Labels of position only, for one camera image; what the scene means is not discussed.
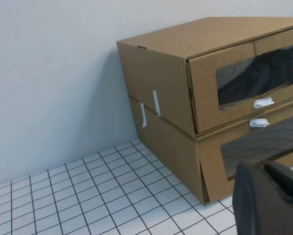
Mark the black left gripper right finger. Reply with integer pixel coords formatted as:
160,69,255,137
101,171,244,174
263,161,293,204

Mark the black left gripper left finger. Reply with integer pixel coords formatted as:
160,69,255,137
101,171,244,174
231,161,293,235

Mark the white tape strip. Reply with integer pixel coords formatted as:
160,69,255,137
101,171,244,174
138,102,147,129
152,90,161,116

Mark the white grid-patterned tablecloth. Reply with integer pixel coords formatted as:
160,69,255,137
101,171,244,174
0,139,293,235

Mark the white plastic door handle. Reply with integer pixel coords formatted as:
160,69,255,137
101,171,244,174
249,118,270,129
253,96,275,109

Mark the cardboard shoe box, bottom-mounted handle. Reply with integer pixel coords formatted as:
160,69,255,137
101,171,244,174
116,16,293,135

